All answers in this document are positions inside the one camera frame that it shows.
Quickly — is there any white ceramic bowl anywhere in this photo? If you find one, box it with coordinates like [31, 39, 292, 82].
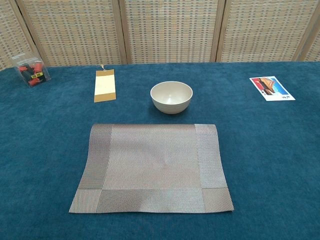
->
[150, 81, 193, 115]

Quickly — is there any gray woven placemat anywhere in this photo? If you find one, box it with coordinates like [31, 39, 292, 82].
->
[68, 123, 235, 214]

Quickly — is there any brown and cream bookmark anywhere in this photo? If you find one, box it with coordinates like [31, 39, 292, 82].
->
[93, 64, 118, 104]

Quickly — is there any woven bamboo folding screen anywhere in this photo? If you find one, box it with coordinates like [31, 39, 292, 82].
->
[0, 0, 320, 72]

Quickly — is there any blue velvet tablecloth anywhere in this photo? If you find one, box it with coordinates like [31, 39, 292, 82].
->
[0, 60, 320, 240]

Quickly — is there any colourful picture postcard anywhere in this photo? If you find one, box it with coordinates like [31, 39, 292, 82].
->
[249, 75, 296, 102]

